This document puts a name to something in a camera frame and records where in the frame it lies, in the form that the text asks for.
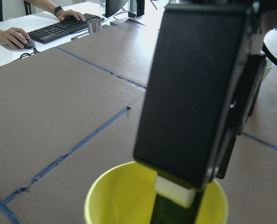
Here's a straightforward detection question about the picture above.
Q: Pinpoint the brown paper table mat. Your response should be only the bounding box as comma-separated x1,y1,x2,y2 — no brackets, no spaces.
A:
0,21,277,224

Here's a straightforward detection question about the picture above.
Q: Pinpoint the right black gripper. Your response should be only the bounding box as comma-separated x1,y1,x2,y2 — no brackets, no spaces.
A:
227,0,277,180

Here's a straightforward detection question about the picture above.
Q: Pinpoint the black computer keyboard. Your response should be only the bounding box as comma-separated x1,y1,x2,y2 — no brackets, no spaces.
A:
28,13,105,44

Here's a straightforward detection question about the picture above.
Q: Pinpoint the steel tumbler cup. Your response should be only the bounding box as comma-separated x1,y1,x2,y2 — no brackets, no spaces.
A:
87,20,102,34

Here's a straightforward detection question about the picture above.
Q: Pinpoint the black computer mouse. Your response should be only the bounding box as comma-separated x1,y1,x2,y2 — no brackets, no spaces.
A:
10,38,36,49

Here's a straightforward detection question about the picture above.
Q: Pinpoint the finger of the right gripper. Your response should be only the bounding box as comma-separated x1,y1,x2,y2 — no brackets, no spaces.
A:
133,4,251,189
150,170,205,224

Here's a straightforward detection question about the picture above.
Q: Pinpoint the green plastic cup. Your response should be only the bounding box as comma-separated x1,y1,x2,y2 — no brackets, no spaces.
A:
262,57,274,82

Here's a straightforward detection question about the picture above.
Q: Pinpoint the black computer monitor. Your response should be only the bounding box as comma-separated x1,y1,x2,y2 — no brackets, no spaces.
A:
104,0,145,18

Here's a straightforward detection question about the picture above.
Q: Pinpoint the person's hand on mouse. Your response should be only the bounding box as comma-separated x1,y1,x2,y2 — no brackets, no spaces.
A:
0,27,30,49

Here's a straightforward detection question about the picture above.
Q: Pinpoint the yellow plastic cup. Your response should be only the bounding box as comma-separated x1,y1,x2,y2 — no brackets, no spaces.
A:
84,161,229,224

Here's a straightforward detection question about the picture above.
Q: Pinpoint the person's hand on keyboard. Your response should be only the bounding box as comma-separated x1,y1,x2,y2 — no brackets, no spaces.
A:
56,9,86,22

